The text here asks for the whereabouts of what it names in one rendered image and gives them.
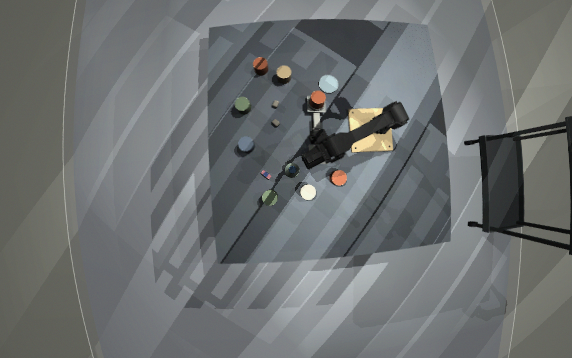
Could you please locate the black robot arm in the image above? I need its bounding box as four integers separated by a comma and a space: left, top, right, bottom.
302, 101, 409, 169

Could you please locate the reddish-brown cylinder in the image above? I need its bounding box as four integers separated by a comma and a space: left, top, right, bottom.
253, 57, 268, 76

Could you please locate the tan cylinder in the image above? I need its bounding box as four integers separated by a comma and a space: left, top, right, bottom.
277, 66, 292, 84

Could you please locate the orange cylinder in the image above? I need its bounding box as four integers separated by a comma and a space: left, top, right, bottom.
330, 170, 347, 186
309, 91, 326, 109

